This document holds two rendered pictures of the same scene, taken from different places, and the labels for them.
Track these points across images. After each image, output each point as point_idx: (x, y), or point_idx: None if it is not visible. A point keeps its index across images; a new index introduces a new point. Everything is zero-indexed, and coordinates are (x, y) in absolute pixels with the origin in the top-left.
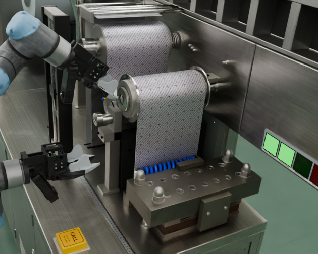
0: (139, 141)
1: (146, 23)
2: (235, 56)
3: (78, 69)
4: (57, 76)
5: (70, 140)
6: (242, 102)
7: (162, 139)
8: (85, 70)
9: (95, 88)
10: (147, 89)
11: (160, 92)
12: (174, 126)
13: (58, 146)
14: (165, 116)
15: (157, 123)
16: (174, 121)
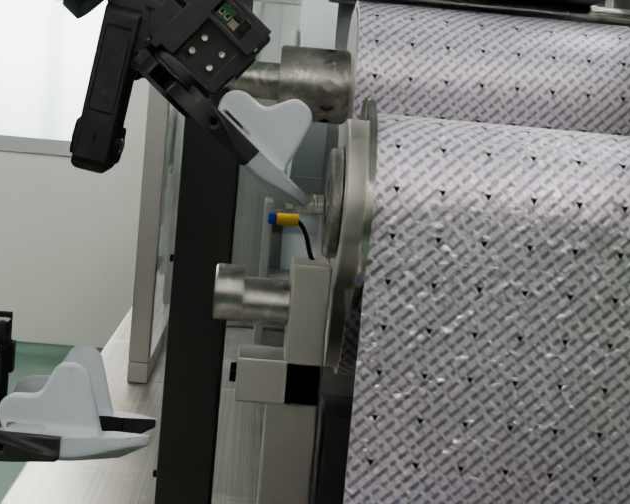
0: (366, 398)
1: (553, 19)
2: None
3: (148, 24)
4: (182, 185)
5: (203, 468)
6: None
7: (494, 422)
8: (166, 25)
9: (193, 103)
10: (428, 150)
11: (489, 172)
12: (562, 370)
13: None
14: (512, 298)
15: (465, 327)
16: (562, 342)
